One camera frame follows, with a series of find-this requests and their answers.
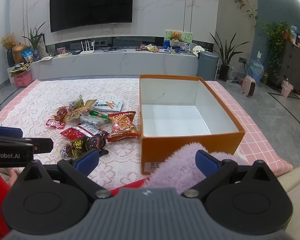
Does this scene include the dark black yellow snack packet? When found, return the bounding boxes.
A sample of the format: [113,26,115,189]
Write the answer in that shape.
[60,133,108,159]

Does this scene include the orange stick snack bag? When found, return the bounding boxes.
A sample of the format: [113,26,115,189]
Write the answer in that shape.
[107,111,139,142]

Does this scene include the white latiao snack packet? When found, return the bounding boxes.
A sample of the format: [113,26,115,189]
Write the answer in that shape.
[92,100,123,112]

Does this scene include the red foil snack bag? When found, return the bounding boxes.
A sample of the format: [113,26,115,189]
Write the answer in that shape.
[61,123,108,141]

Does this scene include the red chicken snack packet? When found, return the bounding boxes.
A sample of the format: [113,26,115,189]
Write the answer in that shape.
[45,106,68,129]

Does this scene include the clear white balls packet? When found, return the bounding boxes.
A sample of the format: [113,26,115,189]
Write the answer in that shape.
[78,115,110,128]

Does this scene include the tan chicken feet packet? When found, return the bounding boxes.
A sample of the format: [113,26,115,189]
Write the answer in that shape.
[64,99,96,122]

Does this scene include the green sausage stick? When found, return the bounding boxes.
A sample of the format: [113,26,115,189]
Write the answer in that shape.
[89,110,110,120]

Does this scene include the person left hand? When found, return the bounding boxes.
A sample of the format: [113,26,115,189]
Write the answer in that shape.
[0,168,18,187]

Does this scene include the purple fuzzy sleeve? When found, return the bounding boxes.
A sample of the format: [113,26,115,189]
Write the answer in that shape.
[142,141,248,196]

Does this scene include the pink lace tablecloth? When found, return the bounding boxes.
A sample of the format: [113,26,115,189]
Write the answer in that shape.
[0,78,294,190]

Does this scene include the pink storage basket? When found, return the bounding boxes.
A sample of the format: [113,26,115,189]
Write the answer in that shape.
[13,72,32,88]

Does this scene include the orange cardboard box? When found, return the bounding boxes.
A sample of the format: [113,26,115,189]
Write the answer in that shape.
[139,74,245,175]

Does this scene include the gold vase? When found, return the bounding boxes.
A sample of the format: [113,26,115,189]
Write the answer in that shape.
[12,43,28,64]

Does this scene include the pink bucket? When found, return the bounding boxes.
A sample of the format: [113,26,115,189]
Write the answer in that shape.
[281,80,293,98]

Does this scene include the grey trash bin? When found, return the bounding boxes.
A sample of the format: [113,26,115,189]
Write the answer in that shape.
[197,51,219,81]

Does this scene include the blue water jug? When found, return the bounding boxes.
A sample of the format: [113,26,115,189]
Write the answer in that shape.
[247,58,264,86]

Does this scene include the grey tv console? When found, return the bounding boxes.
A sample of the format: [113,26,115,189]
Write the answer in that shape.
[30,49,198,80]

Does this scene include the left potted green plant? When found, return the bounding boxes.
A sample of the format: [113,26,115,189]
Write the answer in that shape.
[23,22,45,56]

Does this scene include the white wifi router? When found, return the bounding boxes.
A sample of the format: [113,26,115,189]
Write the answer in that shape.
[80,40,95,55]

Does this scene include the potted snake plant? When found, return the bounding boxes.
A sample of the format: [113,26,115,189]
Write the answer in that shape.
[209,33,249,81]

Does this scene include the dark grey cabinet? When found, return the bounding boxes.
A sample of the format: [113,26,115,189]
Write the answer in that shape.
[275,41,300,93]

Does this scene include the brown teddy bear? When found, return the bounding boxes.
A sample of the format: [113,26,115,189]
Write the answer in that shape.
[170,31,182,42]

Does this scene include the black wall television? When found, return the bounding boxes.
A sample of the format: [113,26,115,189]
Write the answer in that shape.
[49,0,133,33]

